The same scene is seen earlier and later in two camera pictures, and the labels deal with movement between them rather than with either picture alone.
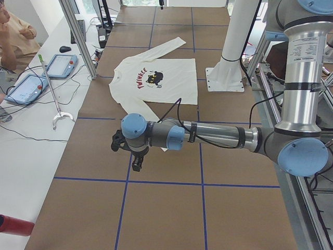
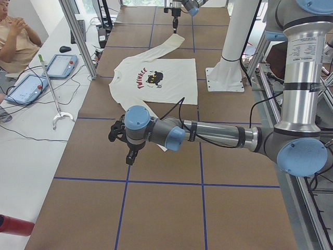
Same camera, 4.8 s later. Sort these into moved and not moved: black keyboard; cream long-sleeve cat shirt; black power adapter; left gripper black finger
Moved: left gripper black finger
Not moved: black power adapter; black keyboard; cream long-sleeve cat shirt
